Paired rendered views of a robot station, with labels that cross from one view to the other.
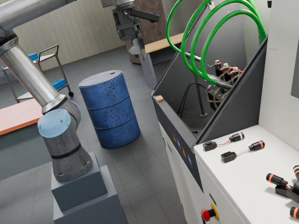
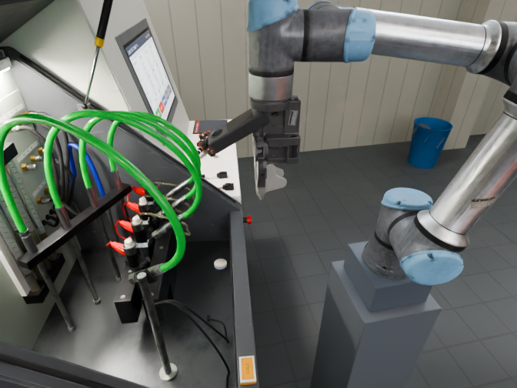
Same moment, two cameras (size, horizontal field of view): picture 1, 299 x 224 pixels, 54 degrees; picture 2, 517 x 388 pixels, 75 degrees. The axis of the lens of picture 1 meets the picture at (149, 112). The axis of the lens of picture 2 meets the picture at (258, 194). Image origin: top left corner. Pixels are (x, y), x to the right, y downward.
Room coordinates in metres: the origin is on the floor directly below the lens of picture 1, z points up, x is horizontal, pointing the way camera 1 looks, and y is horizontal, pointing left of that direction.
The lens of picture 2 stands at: (1.71, -0.05, 1.60)
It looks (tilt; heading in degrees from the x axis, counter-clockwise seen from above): 34 degrees down; 180
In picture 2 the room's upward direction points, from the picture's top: straight up
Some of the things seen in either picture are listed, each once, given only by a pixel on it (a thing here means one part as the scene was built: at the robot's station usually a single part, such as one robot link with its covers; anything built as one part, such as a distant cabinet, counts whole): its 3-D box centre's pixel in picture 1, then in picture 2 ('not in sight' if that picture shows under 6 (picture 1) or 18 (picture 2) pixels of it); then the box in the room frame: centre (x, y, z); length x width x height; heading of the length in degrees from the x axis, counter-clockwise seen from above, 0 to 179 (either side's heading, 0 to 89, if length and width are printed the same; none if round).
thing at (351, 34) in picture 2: not in sight; (334, 35); (1.11, 0.08, 1.51); 0.11 x 0.11 x 0.08; 89
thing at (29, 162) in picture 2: not in sight; (35, 157); (0.94, -0.61, 1.20); 0.13 x 0.03 x 0.31; 5
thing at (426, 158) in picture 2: not in sight; (425, 142); (-1.26, 1.59, 0.22); 0.37 x 0.34 x 0.45; 102
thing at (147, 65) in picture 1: (179, 58); not in sight; (4.82, -0.73, 0.33); 1.22 x 0.64 x 0.65; 102
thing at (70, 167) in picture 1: (69, 158); (393, 246); (1.00, 0.34, 0.95); 0.15 x 0.15 x 0.10
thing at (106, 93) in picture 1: (110, 108); not in sight; (3.12, 0.41, 0.38); 0.51 x 0.51 x 0.76
